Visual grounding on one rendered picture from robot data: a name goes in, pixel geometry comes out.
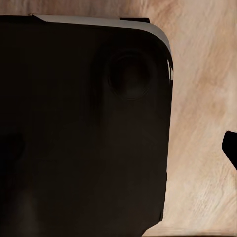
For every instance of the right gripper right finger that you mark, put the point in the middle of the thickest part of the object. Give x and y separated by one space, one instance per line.
229 146

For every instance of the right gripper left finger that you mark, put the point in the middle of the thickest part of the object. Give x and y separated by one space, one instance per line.
12 147

